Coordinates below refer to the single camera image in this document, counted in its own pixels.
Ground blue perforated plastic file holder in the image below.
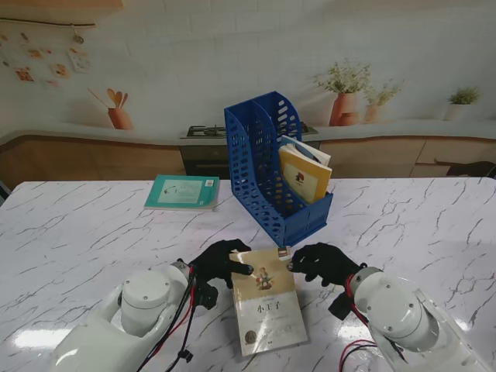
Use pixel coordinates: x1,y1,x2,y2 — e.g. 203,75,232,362
223,91,334,248

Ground yellow cover book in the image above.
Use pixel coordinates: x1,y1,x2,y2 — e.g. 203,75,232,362
278,149,333,205

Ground red black left arm cables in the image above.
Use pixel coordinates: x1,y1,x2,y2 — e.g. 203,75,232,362
135,265,202,372

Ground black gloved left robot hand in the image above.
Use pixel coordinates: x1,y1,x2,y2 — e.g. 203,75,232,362
189,239,255,290

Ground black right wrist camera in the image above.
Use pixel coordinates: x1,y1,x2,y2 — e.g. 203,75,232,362
328,292,356,321

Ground light blue book with woman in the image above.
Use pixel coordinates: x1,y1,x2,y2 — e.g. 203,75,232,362
281,134,332,167

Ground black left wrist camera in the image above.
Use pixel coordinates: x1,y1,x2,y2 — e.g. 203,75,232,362
195,282,220,310

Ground teal cover book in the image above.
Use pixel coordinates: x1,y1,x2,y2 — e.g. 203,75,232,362
143,174,221,212

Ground beige and white cover book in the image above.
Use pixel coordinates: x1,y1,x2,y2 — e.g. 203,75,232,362
228,246,310,357

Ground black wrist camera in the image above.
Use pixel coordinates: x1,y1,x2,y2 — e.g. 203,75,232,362
328,292,356,321
195,282,220,310

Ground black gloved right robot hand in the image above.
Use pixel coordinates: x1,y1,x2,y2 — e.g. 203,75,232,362
285,243,361,288

